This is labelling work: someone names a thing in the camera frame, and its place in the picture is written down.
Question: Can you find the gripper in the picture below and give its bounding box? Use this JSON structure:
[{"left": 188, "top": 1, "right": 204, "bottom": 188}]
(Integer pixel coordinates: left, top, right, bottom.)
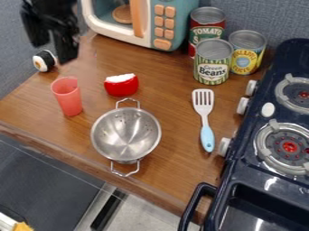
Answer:
[{"left": 51, "top": 27, "right": 81, "bottom": 65}]

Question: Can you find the orange glass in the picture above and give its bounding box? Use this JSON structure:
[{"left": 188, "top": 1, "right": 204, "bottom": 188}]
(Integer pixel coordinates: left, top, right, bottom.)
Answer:
[{"left": 49, "top": 76, "right": 85, "bottom": 117}]

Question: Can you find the toy sushi roll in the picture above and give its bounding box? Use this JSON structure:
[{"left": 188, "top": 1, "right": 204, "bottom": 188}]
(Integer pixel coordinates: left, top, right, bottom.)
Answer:
[{"left": 31, "top": 49, "right": 59, "bottom": 73}]

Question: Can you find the red toy apple half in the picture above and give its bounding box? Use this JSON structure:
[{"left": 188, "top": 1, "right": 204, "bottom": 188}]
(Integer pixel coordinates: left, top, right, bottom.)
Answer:
[{"left": 102, "top": 72, "right": 140, "bottom": 97}]

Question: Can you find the toy microwave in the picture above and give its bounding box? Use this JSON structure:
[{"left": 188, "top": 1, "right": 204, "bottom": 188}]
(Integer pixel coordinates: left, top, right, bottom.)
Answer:
[{"left": 80, "top": 0, "right": 201, "bottom": 52}]

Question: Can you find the silver strainer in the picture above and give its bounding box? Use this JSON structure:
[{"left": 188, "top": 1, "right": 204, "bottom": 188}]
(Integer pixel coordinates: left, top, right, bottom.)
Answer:
[{"left": 89, "top": 97, "right": 164, "bottom": 178}]

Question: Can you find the red tomato soup can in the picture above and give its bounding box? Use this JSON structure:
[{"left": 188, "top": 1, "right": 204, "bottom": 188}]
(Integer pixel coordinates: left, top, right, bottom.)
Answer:
[{"left": 187, "top": 6, "right": 228, "bottom": 60}]

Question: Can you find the green beans can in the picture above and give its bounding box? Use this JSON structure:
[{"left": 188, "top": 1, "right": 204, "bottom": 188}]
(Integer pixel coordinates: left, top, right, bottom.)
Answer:
[{"left": 192, "top": 38, "right": 235, "bottom": 86}]

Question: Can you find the yellow pineapple can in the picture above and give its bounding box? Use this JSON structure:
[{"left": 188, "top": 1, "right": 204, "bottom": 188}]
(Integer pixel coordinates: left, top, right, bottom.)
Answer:
[{"left": 227, "top": 29, "right": 268, "bottom": 76}]

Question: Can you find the toy stove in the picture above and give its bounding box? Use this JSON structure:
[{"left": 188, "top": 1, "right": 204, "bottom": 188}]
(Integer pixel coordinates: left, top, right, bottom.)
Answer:
[{"left": 176, "top": 38, "right": 309, "bottom": 231}]

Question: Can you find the white spatula with blue handle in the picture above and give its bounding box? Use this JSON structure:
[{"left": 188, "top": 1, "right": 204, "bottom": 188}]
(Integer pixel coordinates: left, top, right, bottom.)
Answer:
[{"left": 191, "top": 88, "right": 217, "bottom": 153}]

